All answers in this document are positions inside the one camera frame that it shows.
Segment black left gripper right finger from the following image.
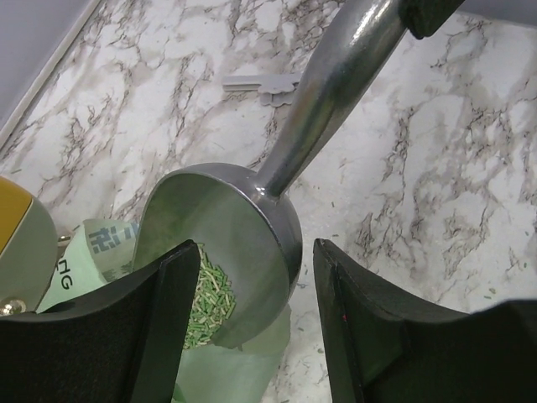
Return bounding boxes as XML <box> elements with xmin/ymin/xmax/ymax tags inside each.
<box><xmin>313</xmin><ymin>239</ymin><xmax>536</xmax><ymax>402</ymax></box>

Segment grey plastic bag clip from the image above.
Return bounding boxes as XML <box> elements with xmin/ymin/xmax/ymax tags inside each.
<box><xmin>222</xmin><ymin>72</ymin><xmax>302</xmax><ymax>107</ymax></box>

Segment cream round drawer cabinet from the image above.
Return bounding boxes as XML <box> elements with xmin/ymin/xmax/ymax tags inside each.
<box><xmin>1</xmin><ymin>177</ymin><xmax>58</xmax><ymax>317</ymax></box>

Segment green cat litter bag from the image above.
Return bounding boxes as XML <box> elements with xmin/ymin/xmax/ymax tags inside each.
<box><xmin>37</xmin><ymin>219</ymin><xmax>291</xmax><ymax>402</ymax></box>

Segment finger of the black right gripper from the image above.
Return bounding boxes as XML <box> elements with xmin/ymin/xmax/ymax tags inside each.
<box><xmin>399</xmin><ymin>0</ymin><xmax>464</xmax><ymax>39</ymax></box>

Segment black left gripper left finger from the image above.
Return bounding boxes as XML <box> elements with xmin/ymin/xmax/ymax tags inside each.
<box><xmin>1</xmin><ymin>240</ymin><xmax>200</xmax><ymax>402</ymax></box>

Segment green cat litter pellets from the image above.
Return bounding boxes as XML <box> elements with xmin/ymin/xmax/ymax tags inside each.
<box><xmin>183</xmin><ymin>243</ymin><xmax>236</xmax><ymax>350</ymax></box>

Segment silver metal scoop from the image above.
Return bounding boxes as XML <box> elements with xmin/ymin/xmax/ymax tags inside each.
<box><xmin>133</xmin><ymin>1</ymin><xmax>405</xmax><ymax>348</ymax></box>

